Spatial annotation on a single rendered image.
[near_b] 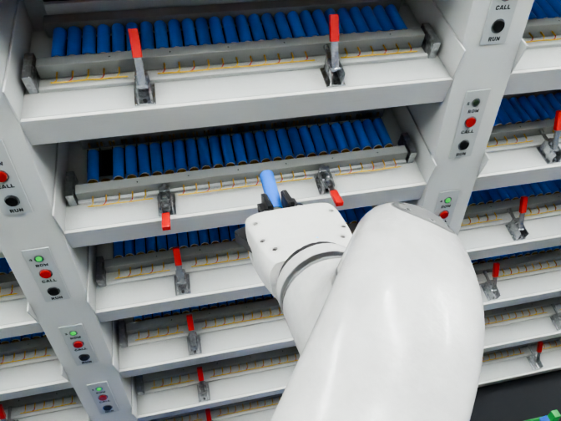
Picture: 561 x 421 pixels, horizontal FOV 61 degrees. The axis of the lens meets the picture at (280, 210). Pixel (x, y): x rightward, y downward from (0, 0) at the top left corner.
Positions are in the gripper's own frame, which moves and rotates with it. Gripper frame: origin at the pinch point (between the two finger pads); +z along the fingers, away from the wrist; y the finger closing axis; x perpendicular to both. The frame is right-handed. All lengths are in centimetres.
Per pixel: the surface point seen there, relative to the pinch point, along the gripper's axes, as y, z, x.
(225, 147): 2.3, 28.6, 1.0
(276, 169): -5.1, 22.6, 4.0
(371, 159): -22.2, 22.2, 4.7
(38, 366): 45, 34, 44
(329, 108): -12.2, 15.7, -7.1
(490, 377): -68, 36, 84
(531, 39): -48, 19, -13
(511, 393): -77, 36, 94
